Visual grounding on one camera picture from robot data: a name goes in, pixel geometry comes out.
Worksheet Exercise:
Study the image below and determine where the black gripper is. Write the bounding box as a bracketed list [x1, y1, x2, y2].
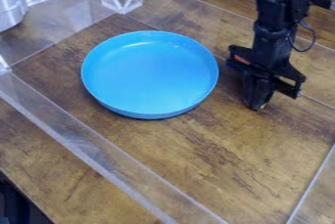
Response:
[226, 22, 306, 110]

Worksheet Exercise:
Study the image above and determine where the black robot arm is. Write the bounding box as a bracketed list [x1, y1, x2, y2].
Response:
[226, 0, 314, 111]

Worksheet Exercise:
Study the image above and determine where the blue round tray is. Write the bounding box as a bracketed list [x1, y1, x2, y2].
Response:
[81, 30, 218, 119]

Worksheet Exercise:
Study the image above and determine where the clear acrylic enclosure panel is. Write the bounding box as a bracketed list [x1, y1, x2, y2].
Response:
[0, 56, 227, 224]

